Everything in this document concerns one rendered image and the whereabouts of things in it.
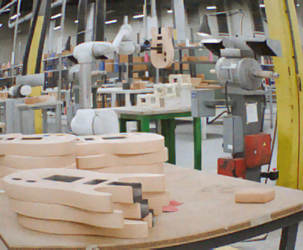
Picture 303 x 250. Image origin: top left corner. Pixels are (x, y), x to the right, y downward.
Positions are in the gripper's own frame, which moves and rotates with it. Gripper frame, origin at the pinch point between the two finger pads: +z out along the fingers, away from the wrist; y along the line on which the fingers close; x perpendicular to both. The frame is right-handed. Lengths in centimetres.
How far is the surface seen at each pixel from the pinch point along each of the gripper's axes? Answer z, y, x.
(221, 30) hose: 9, 90, 16
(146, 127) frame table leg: -28, 25, -66
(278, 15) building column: 92, 83, 41
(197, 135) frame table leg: 21, 24, -76
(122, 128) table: -27, -20, -70
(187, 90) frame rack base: 18.2, 13.8, -38.1
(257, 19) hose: 10, 146, 25
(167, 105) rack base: -1, 14, -50
